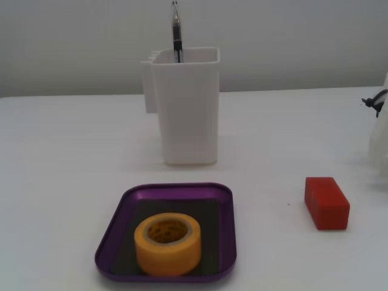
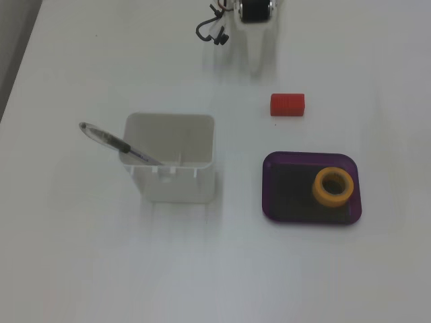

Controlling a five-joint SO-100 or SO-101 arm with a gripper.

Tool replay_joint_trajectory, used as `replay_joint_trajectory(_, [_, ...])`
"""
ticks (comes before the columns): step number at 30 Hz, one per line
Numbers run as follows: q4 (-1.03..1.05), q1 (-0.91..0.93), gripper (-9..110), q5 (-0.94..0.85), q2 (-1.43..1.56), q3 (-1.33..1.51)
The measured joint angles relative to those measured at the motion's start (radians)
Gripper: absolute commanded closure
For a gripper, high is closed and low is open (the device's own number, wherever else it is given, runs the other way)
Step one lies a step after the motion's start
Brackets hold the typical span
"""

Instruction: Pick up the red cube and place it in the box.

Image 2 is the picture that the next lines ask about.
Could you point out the white plastic box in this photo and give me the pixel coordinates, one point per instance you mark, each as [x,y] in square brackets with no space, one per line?
[175,161]

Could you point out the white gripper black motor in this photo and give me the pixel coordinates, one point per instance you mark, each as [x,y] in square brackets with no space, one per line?
[256,10]

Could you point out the clear ballpoint pen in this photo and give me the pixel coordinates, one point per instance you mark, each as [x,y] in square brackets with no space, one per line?
[111,138]

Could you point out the yellow tape roll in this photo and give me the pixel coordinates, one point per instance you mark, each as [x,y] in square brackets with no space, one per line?
[333,187]

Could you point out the purple plastic tray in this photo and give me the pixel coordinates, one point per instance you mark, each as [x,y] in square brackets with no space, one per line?
[311,188]

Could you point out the red cube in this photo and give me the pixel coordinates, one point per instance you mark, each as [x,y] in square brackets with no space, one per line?
[287,104]

